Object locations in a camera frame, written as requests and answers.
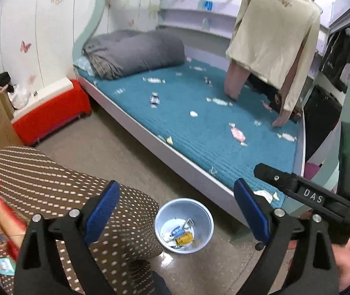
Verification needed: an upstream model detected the cream hanging sweater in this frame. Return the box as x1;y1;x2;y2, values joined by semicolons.
225;0;321;120

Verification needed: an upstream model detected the person's jeans leg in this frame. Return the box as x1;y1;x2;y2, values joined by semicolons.
153;272;175;295

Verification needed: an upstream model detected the light blue pillow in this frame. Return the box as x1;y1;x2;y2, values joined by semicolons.
73;57;96;76

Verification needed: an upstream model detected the brown dotted cloth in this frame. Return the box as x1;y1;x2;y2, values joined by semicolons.
0;146;163;295

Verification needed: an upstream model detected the red printed packet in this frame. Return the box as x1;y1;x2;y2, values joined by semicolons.
0;187;28;252

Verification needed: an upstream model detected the small black bag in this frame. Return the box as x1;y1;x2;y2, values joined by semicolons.
0;72;13;89

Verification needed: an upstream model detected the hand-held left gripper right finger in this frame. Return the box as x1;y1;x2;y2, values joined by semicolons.
234;178;339;295

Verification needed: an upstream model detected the red storage bench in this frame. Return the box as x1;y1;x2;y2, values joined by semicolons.
11;78;92;146

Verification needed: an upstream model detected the bed with teal quilted cover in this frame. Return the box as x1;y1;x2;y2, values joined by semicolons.
72;31;307;228

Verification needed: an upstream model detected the white and blue tube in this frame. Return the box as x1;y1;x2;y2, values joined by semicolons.
163;226;184;240

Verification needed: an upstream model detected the dark clothes pile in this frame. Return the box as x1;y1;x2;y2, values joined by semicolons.
247;74;303;123

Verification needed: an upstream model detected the black suitcase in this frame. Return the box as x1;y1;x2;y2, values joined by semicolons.
304;84;343;163

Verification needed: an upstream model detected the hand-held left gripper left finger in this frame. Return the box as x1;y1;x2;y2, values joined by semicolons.
14;181;123;295

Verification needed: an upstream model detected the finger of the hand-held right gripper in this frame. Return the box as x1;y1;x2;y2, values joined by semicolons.
254;163;338;211

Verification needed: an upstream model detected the light blue packet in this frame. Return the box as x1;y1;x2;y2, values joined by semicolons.
0;257;16;275

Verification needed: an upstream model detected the white plastic bag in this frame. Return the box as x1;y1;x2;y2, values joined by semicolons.
7;84;31;109

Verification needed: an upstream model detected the person's right hand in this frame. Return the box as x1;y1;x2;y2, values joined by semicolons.
331;238;350;293

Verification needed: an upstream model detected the light blue plastic bin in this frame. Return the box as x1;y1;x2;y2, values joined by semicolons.
154;199;215;254

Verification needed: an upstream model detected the black hanging jacket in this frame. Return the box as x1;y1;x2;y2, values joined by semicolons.
319;26;350;93

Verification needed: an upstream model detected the grey folded duvet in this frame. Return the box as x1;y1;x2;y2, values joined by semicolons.
83;30;186;80

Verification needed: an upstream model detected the yellow packet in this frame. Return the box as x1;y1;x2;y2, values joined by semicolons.
175;233;194;246

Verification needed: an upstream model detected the purple cloth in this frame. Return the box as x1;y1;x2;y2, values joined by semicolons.
304;162;321;180

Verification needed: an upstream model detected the white wall shelf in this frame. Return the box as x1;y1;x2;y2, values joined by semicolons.
159;6;234;39

